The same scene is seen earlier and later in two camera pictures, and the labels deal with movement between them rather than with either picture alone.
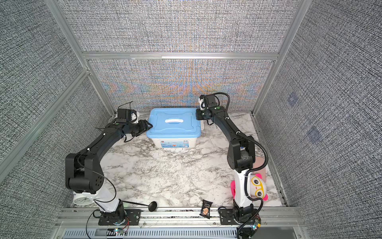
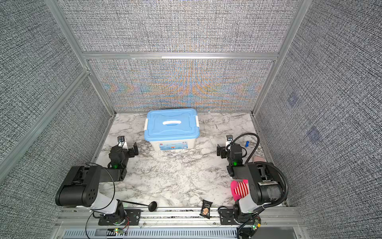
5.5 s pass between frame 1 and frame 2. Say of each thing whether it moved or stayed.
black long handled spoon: stayed
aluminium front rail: stayed
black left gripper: moved
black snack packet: stayed
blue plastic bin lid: stayed
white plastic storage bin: moved
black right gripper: moved
